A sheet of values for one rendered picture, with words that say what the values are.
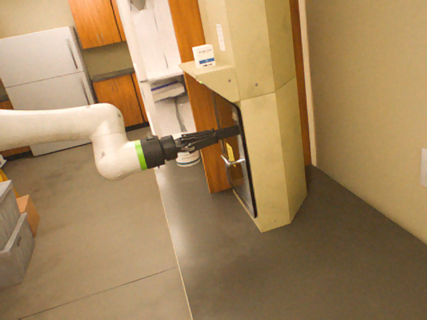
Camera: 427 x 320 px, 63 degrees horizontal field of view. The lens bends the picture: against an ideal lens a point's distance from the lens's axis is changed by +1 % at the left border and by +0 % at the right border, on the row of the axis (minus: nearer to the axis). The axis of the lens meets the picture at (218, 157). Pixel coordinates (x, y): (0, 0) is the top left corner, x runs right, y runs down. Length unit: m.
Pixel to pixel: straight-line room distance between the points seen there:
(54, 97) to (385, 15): 5.35
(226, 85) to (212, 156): 0.51
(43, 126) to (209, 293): 0.64
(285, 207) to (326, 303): 0.36
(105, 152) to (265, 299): 0.59
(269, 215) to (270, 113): 0.36
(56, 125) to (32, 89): 5.02
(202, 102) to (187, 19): 0.31
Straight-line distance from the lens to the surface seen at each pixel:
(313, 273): 1.07
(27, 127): 1.02
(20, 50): 6.01
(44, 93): 6.03
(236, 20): 1.01
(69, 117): 1.04
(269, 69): 1.05
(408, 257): 1.15
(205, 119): 1.40
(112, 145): 1.03
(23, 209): 3.78
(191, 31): 1.35
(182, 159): 1.82
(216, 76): 1.00
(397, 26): 1.11
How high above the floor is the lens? 1.67
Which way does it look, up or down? 23 degrees down
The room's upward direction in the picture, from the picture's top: 11 degrees counter-clockwise
